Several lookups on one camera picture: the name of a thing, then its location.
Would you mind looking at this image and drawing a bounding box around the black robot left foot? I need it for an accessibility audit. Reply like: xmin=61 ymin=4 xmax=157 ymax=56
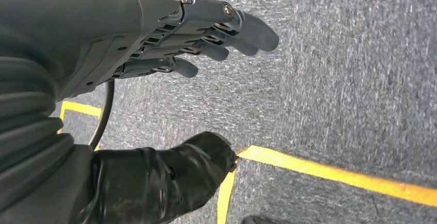
xmin=240 ymin=215 xmax=284 ymax=224

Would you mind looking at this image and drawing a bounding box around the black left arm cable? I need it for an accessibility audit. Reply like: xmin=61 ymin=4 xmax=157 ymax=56
xmin=88 ymin=79 xmax=116 ymax=150

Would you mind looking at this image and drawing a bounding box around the yellow floor tape square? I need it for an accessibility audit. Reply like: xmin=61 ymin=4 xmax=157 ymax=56
xmin=216 ymin=145 xmax=437 ymax=224

